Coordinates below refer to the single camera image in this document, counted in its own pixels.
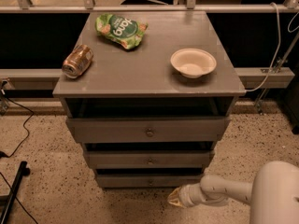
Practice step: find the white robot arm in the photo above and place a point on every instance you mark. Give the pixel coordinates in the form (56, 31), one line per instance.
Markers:
(273, 196)

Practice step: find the metal railing frame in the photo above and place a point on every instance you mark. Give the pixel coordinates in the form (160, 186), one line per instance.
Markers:
(149, 8)

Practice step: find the grey bottom drawer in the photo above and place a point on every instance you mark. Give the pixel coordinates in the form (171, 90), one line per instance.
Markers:
(145, 181)

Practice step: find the grey top drawer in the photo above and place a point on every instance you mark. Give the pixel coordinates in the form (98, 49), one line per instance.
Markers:
(147, 130)

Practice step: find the grey drawer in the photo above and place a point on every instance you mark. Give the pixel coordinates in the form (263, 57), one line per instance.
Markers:
(145, 181)
(147, 159)
(147, 130)

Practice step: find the grey wooden drawer cabinet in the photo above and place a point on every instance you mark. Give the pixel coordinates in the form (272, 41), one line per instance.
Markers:
(142, 83)

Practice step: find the white paper bowl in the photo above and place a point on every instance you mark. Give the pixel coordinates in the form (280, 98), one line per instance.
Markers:
(193, 63)

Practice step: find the green snack bag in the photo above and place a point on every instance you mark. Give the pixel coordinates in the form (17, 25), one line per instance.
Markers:
(126, 32)

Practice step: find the gold drink can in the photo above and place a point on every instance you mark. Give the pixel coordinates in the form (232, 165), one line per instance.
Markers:
(78, 61)

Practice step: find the black stand leg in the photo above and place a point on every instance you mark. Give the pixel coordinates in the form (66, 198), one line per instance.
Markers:
(7, 201)

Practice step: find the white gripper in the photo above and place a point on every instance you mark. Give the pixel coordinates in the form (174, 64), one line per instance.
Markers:
(186, 195)

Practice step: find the grey middle drawer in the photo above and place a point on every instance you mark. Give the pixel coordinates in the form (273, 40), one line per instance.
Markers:
(147, 159)

